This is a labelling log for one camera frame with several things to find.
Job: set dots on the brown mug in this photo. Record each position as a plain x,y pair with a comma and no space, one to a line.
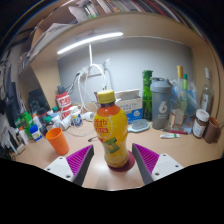
212,130

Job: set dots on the white bottle with blue label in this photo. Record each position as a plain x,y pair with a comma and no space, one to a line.
76,117

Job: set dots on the white power strip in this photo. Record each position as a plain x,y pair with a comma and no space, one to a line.
94,70

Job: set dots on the small white tube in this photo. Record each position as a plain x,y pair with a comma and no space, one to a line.
169,135

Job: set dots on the yellow-capped orange drink bottle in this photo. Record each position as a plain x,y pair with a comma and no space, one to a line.
111,133

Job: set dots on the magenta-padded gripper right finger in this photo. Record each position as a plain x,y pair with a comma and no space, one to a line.
150,163

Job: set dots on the white and blue cardboard box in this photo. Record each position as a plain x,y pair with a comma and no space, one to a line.
131,106

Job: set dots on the brown jar with white lid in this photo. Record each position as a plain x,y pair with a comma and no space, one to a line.
200,123

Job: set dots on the pink pen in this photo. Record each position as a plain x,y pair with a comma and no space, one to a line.
175,131

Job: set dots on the row of books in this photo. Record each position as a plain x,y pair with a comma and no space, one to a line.
133,6

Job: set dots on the white LED light bar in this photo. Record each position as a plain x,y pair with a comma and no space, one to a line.
89,42

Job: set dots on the flat round red coaster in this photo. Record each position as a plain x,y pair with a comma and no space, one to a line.
128,164

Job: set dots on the light blue oval brush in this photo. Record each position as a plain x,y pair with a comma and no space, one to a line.
138,126

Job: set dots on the clear glass bottle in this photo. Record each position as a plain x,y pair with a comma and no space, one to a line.
207,94

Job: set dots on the red and white canister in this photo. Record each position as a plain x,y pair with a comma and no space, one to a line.
64,103

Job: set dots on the grey shaker bottle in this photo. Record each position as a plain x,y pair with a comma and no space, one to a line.
161,103

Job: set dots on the blue-capped small white bottle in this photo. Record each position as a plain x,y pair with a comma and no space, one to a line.
35,132

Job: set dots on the green cylindrical can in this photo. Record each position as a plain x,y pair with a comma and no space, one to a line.
147,94

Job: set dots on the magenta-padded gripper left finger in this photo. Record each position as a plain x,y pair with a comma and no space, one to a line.
74,164

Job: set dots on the orange plastic cup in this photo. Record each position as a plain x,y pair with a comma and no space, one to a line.
58,141

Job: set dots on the green-capped bottle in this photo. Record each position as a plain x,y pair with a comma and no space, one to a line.
185,87

